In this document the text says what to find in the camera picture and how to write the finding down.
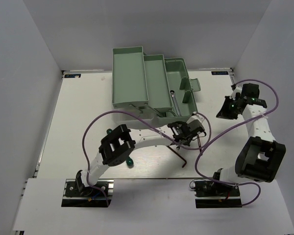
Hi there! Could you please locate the green plastic toolbox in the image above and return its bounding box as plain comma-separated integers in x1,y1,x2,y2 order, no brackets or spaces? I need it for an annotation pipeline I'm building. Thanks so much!
112,46,201,126

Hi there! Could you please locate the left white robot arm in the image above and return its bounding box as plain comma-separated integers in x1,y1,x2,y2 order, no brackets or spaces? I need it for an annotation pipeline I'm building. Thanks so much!
75,115,205,195

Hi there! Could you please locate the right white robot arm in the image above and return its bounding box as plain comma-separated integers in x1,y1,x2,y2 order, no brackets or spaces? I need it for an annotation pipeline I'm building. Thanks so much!
211,83,286,195

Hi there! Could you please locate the left blue table label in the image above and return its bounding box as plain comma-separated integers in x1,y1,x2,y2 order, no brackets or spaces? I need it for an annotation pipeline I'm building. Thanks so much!
64,73,81,78

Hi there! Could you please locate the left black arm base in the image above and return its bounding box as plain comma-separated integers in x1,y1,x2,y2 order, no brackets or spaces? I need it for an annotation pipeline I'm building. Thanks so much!
61,179,114,208

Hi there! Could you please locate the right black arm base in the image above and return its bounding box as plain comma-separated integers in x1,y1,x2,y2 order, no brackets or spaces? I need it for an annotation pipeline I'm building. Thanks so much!
189,179,242,209

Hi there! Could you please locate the large silver ratchet wrench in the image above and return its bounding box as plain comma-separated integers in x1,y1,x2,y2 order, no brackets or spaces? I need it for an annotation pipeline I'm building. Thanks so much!
170,90,181,116

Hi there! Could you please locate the blue table label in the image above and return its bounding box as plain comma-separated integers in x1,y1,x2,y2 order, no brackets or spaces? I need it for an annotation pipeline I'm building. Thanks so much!
64,73,81,78
211,71,229,75

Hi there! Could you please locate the right blue table label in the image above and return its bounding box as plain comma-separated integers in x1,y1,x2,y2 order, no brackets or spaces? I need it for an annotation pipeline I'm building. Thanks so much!
211,71,229,75

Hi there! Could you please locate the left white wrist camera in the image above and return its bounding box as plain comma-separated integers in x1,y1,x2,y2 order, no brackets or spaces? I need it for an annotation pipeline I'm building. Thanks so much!
190,112,206,123

